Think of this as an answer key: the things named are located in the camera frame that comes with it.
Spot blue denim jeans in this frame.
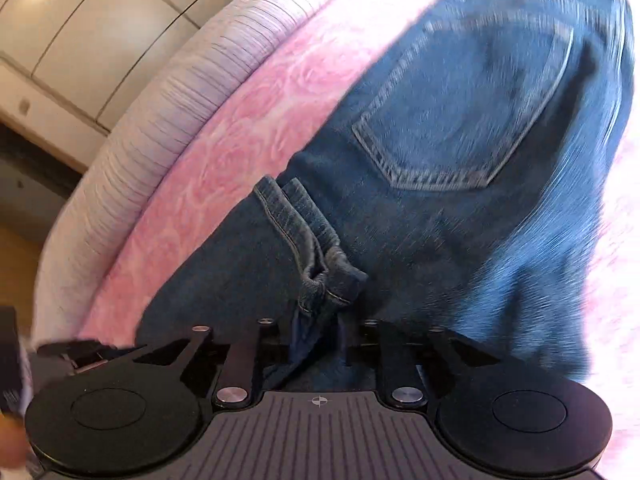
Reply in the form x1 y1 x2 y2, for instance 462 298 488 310
136 0 634 391

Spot person's hand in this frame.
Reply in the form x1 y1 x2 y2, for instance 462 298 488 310
0 414 29 469

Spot pink floral bed blanket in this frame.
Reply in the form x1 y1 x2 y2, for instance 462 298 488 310
82 0 639 479

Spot striped white duvet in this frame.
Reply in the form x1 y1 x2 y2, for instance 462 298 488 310
32 0 330 346

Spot white wardrobe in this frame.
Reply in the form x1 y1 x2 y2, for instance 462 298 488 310
1 0 232 171

